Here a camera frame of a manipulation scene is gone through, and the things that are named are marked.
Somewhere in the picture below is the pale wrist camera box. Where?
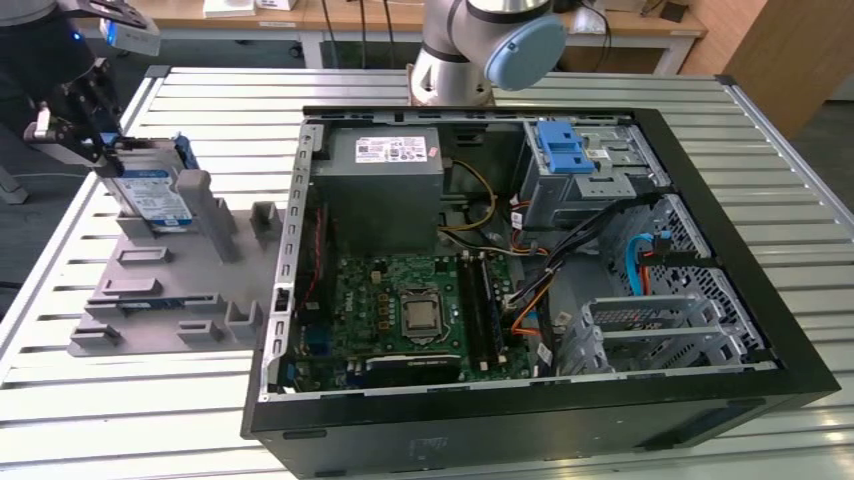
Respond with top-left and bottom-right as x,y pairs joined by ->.
98,18 -> 162,57

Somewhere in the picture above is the grey power supply unit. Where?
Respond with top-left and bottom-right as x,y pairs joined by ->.
310,124 -> 445,256

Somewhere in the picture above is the black cable bundle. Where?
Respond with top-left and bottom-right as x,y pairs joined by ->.
502,194 -> 661,306

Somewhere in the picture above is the wooden desk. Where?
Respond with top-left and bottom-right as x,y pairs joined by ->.
132,0 -> 708,76

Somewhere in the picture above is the grey parts rack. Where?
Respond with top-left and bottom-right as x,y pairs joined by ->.
67,169 -> 289,357

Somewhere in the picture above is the green motherboard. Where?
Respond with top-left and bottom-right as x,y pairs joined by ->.
292,252 -> 541,389

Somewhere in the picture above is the blue data wire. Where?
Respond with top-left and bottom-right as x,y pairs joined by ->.
624,233 -> 668,297

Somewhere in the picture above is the black power wire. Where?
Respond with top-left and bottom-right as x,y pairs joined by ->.
649,232 -> 715,271

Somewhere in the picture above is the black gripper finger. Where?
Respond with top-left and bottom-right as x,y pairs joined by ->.
22,107 -> 126,176
55,57 -> 118,135

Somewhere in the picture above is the blue plastic drive latch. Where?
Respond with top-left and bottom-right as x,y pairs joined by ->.
535,122 -> 595,176

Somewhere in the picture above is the black RAM stick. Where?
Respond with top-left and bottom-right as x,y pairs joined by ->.
476,257 -> 506,365

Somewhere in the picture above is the silver CPU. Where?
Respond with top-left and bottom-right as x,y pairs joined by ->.
402,299 -> 442,336

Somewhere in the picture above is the hard disk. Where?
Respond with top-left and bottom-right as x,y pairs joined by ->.
92,130 -> 198,234

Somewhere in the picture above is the black graphics card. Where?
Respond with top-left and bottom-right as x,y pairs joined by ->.
362,352 -> 462,386

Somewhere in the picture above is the white stand foot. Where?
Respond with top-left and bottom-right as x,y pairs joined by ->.
0,162 -> 31,206

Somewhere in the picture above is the yellow wire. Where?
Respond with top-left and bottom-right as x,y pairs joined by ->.
438,159 -> 498,234

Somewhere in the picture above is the metal disk bay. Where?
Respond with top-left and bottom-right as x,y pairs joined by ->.
572,294 -> 761,374

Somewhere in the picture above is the large white box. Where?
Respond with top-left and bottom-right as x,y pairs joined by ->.
202,0 -> 258,19

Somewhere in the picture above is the wooden cabinet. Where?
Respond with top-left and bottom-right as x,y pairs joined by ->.
679,0 -> 854,139

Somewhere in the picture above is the black PC case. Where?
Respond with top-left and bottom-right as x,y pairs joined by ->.
240,104 -> 841,479

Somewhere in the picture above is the metal optical drive cage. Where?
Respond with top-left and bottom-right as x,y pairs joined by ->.
519,119 -> 672,231

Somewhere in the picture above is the orange wire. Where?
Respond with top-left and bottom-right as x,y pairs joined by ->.
509,287 -> 555,335

